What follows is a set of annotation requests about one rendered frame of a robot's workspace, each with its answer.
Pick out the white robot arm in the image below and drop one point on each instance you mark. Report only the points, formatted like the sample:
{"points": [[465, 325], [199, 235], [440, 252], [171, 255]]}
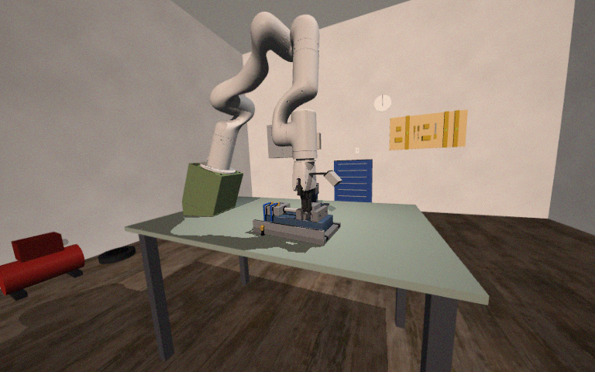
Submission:
{"points": [[269, 33]]}

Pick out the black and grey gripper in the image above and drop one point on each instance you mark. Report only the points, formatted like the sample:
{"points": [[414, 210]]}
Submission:
{"points": [[302, 180]]}

